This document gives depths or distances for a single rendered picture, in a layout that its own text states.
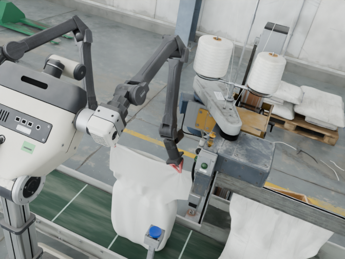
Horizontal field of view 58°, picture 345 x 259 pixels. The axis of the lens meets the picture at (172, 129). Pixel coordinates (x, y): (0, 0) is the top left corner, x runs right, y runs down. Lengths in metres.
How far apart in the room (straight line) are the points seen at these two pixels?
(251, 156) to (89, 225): 1.25
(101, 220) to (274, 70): 1.46
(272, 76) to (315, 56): 5.07
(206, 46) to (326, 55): 5.17
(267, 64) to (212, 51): 0.24
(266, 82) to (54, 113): 0.89
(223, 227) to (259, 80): 1.08
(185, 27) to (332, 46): 2.69
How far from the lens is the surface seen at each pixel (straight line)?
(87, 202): 2.34
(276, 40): 1.63
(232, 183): 1.62
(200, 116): 1.72
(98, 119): 1.13
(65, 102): 1.19
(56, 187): 2.46
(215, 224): 2.17
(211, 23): 6.61
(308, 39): 6.43
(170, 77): 1.51
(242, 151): 1.39
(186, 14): 6.26
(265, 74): 1.45
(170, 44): 1.43
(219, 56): 1.46
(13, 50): 1.54
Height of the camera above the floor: 2.12
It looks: 34 degrees down
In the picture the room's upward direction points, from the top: 11 degrees clockwise
